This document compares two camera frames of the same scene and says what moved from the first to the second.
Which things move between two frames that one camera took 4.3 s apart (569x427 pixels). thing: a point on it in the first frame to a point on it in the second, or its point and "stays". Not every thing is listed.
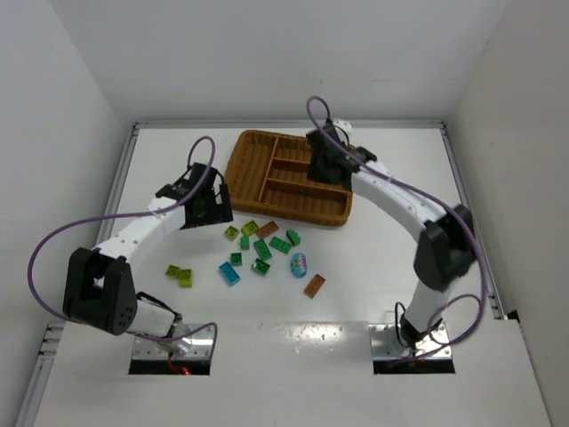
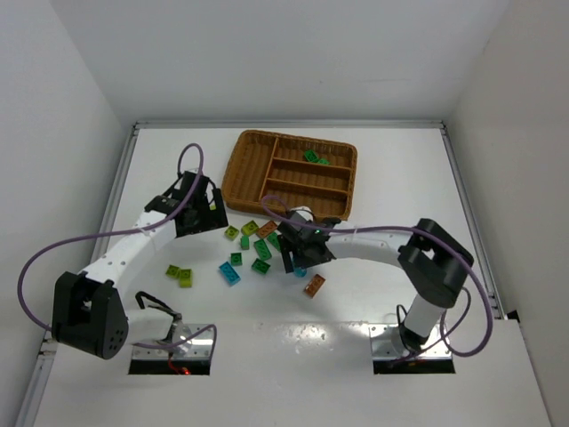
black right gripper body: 326,166 to 290,251
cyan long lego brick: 228,273 stays
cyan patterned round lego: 299,265 stays
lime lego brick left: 172,270 stays
